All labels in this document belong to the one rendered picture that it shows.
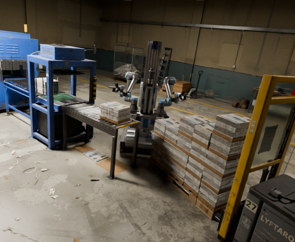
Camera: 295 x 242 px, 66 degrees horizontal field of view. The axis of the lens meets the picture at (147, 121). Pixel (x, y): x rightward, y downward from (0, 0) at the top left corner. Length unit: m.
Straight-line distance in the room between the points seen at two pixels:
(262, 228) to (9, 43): 5.79
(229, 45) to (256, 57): 1.14
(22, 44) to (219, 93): 7.39
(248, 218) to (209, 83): 8.20
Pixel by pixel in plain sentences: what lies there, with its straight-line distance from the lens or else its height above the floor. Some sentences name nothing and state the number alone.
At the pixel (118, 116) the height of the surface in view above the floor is 0.93.
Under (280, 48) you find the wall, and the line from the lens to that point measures 9.62.
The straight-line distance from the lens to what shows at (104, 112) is 3.49.
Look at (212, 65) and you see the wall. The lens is 10.25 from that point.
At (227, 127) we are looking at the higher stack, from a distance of 2.68.
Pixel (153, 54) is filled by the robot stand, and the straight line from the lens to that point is 4.16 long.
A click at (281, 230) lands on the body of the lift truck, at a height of 0.60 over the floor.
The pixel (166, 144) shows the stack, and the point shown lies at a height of 0.55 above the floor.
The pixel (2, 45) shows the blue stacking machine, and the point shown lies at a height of 1.55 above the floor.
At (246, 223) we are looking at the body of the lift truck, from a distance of 2.66.
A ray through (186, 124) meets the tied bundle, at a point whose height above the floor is 1.01.
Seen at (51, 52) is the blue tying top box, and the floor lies 1.66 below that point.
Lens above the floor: 1.99
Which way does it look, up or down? 19 degrees down
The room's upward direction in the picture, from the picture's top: 7 degrees clockwise
